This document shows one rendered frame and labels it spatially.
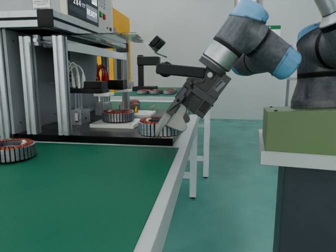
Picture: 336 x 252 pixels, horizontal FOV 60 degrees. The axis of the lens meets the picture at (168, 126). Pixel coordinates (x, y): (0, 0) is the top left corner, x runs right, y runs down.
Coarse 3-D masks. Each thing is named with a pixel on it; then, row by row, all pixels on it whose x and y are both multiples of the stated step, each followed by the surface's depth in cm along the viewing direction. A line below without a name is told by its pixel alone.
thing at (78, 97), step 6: (84, 84) 99; (90, 84) 98; (96, 84) 98; (102, 84) 99; (72, 90) 99; (78, 90) 99; (84, 90) 99; (90, 90) 99; (96, 90) 98; (102, 90) 99; (78, 96) 103; (78, 102) 103
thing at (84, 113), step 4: (72, 108) 103; (80, 108) 103; (84, 108) 103; (88, 108) 106; (72, 112) 101; (76, 112) 100; (80, 112) 100; (84, 112) 103; (88, 112) 106; (72, 116) 101; (80, 116) 100; (84, 116) 103; (88, 116) 107; (72, 120) 101; (80, 120) 101; (84, 120) 103; (88, 120) 107; (72, 124) 101; (76, 124) 101; (80, 124) 101
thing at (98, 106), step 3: (96, 102) 125; (99, 102) 125; (105, 102) 125; (108, 102) 127; (96, 105) 124; (99, 105) 124; (105, 105) 124; (108, 105) 127; (111, 105) 131; (96, 108) 125; (99, 108) 124; (105, 108) 124; (108, 108) 127; (111, 108) 131; (96, 111) 125; (99, 111) 125; (96, 114) 125; (99, 114) 125
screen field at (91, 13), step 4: (88, 8) 106; (92, 8) 110; (88, 12) 106; (92, 12) 110; (96, 12) 114; (88, 16) 106; (92, 16) 110; (96, 16) 114; (92, 20) 110; (96, 20) 114
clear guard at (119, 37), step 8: (120, 32) 86; (128, 32) 85; (72, 40) 102; (80, 40) 102; (88, 40) 102; (96, 40) 102; (104, 40) 102; (112, 40) 102; (120, 40) 102; (128, 40) 102; (136, 40) 102; (144, 40) 86; (152, 48) 87
